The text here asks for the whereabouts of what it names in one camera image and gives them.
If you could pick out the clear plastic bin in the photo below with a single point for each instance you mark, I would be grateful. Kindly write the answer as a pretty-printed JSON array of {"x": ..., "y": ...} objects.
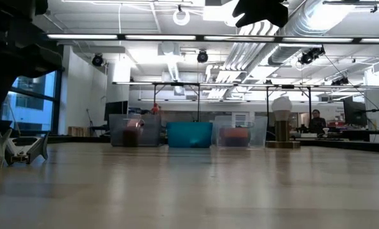
[{"x": 259, "y": 133}]

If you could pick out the black rig frame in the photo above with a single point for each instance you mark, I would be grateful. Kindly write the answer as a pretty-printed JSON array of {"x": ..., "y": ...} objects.
[
  {"x": 288, "y": 86},
  {"x": 176, "y": 84}
]

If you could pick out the grey translucent plastic bin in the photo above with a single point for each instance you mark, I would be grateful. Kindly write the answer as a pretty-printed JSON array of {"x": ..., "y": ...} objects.
[{"x": 151, "y": 130}]

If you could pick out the person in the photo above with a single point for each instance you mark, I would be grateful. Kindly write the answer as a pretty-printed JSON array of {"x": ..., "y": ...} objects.
[
  {"x": 155, "y": 108},
  {"x": 316, "y": 124}
]

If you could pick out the white bulb brass lamp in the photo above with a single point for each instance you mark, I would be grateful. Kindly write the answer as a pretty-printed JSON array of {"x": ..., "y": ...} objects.
[{"x": 281, "y": 108}]

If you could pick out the teal plastic bin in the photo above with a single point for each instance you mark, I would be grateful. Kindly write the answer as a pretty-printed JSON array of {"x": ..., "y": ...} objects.
[{"x": 189, "y": 135}]

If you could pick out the black monitor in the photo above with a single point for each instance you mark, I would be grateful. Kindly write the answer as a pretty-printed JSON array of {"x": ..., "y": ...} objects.
[
  {"x": 355, "y": 111},
  {"x": 116, "y": 109}
]

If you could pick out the black ceiling spotlight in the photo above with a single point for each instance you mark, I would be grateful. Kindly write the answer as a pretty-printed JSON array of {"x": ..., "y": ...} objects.
[
  {"x": 97, "y": 60},
  {"x": 202, "y": 57},
  {"x": 308, "y": 56},
  {"x": 340, "y": 81}
]

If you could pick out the wooden crate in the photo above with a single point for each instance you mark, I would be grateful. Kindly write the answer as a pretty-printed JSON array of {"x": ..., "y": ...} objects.
[{"x": 78, "y": 131}]

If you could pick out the grey bracket part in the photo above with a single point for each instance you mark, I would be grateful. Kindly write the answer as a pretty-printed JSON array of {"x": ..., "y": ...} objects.
[{"x": 14, "y": 152}]

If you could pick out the black aluminium table frame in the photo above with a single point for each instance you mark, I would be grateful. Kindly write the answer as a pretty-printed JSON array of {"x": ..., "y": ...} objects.
[{"x": 335, "y": 144}]

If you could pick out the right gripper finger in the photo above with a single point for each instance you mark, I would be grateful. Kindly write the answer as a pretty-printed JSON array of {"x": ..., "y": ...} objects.
[
  {"x": 246, "y": 9},
  {"x": 251, "y": 19}
]

